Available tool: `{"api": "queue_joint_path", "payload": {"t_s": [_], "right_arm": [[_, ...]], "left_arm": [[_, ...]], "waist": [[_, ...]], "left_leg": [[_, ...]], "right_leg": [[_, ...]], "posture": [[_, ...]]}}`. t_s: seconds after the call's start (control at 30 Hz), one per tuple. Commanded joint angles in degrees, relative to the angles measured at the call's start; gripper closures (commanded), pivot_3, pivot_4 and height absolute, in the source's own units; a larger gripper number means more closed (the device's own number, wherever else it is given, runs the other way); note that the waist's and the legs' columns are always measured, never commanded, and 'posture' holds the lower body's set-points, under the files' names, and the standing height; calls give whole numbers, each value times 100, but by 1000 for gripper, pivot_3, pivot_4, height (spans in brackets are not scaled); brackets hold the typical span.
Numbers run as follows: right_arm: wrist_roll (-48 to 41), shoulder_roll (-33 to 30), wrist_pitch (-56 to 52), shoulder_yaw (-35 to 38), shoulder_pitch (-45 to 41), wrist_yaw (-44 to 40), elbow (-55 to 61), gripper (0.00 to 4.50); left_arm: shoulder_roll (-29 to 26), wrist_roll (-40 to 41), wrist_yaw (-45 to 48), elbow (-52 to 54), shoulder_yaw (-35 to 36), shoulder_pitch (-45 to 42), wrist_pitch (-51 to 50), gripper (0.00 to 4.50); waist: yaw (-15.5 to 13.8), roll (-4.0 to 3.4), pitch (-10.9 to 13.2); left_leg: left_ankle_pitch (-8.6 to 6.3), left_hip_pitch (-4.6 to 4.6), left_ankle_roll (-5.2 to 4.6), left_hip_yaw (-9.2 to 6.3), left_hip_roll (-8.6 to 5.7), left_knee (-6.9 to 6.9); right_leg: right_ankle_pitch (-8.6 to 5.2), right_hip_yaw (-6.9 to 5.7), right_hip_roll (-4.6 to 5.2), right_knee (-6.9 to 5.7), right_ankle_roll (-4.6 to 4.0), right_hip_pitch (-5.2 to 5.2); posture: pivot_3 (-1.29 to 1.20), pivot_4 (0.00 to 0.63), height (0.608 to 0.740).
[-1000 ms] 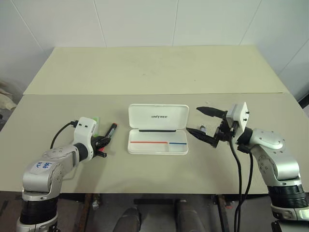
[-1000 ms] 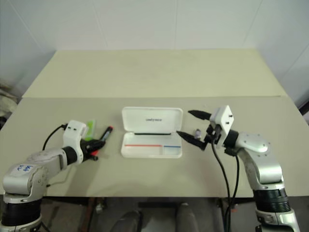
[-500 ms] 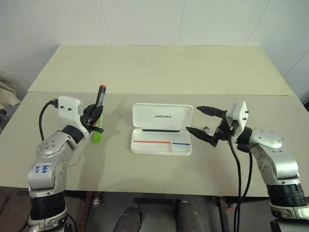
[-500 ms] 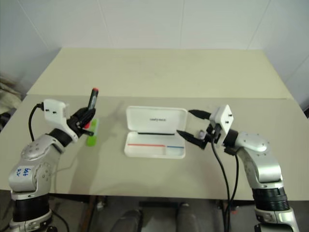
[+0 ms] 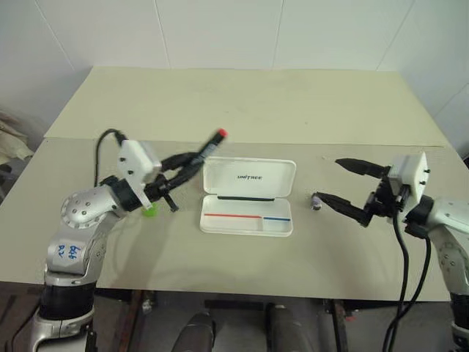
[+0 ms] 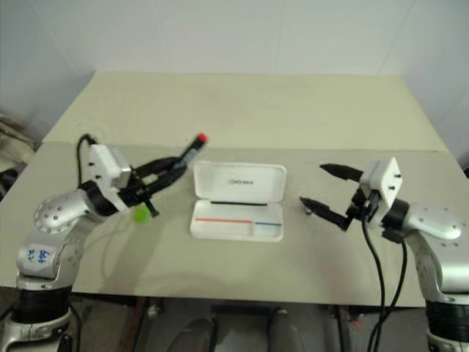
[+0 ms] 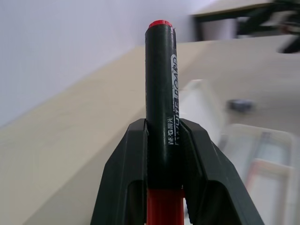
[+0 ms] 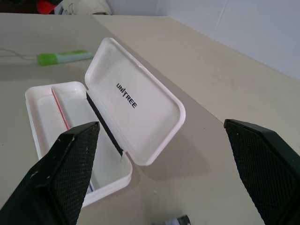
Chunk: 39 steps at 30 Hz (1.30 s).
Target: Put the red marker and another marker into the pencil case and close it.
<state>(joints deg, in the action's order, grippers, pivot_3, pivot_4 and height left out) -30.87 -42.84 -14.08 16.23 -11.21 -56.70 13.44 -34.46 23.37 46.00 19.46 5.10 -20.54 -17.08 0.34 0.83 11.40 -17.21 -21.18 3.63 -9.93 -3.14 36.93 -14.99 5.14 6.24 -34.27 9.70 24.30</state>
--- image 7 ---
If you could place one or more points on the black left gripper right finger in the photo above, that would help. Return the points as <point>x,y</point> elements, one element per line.
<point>211,168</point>

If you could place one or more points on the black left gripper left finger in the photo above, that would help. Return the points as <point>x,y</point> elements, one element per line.
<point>124,164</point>

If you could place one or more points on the black whiteboard marker red cap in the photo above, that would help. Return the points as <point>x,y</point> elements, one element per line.
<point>159,93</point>

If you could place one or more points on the clear plastic pencil case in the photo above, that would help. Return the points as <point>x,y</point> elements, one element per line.
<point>257,164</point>

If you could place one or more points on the small dark grey object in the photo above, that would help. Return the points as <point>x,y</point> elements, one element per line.
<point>240,104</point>

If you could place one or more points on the beige desk with dark edge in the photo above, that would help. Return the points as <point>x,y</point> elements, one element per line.
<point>225,11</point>

